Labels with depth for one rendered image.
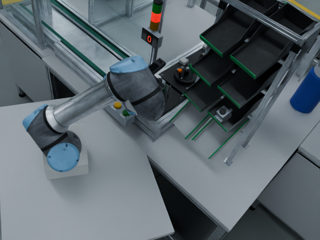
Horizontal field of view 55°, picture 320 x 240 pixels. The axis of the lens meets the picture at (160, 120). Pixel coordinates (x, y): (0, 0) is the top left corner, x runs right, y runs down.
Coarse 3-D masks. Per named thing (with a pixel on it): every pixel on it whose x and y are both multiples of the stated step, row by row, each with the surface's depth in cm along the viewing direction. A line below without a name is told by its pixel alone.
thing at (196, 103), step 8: (200, 80) 147; (192, 88) 147; (200, 88) 146; (208, 88) 145; (216, 88) 144; (192, 96) 145; (200, 96) 144; (208, 96) 144; (216, 96) 140; (200, 104) 143; (208, 104) 140
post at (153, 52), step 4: (164, 0) 155; (164, 4) 156; (164, 8) 159; (160, 20) 163; (160, 24) 166; (160, 28) 167; (160, 32) 170; (152, 48) 178; (152, 52) 179; (156, 52) 180; (152, 56) 181; (156, 56) 183; (152, 60) 183; (148, 64) 187
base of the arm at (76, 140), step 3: (69, 132) 134; (72, 132) 136; (69, 135) 132; (72, 135) 134; (75, 135) 136; (72, 138) 132; (75, 138) 136; (78, 138) 136; (75, 141) 132; (78, 141) 134; (78, 144) 133; (78, 147) 133
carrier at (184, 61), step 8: (176, 64) 194; (184, 64) 195; (168, 72) 188; (176, 72) 186; (184, 72) 184; (192, 72) 187; (168, 80) 184; (176, 80) 185; (184, 80) 183; (192, 80) 184; (176, 88) 181; (184, 88) 182; (184, 96) 179
